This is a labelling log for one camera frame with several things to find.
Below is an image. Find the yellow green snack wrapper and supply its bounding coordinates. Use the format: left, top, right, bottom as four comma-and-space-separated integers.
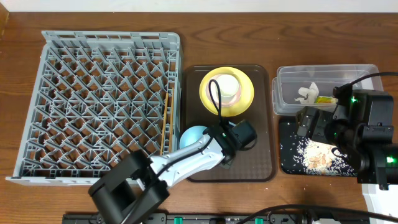
315, 96, 338, 104

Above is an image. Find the white tissue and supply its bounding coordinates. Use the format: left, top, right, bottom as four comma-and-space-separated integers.
295, 82, 319, 104

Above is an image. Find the light blue bowl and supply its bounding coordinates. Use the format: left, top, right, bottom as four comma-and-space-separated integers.
179, 126, 206, 149

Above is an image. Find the cream cup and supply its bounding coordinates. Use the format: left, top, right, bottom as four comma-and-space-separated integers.
216, 74, 239, 97

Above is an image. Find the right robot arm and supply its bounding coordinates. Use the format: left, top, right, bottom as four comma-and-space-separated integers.
295, 89, 397, 190

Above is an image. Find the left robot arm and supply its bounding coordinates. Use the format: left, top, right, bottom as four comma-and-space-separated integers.
88, 126, 239, 223

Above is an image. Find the black waste tray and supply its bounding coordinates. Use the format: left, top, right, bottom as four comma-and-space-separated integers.
278, 116, 361, 178

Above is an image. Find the grey dishwasher rack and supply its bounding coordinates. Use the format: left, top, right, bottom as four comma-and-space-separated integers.
8, 30, 183, 186

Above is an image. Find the spilled rice pile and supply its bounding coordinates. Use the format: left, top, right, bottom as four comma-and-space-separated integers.
281, 123, 355, 177

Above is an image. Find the clear plastic container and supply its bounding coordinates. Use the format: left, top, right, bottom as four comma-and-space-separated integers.
272, 64, 379, 116

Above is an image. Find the yellow plate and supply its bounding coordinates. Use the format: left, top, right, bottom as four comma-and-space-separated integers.
199, 67, 254, 117

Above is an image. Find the brown plastic serving tray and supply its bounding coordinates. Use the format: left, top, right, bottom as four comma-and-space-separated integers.
180, 65, 276, 182

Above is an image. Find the pink small plate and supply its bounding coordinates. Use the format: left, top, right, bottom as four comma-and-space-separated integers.
206, 74, 241, 107

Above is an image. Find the black cable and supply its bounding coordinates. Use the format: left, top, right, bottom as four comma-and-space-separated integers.
236, 203, 398, 224

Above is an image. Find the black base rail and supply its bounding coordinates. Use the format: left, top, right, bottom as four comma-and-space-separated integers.
62, 213, 370, 224

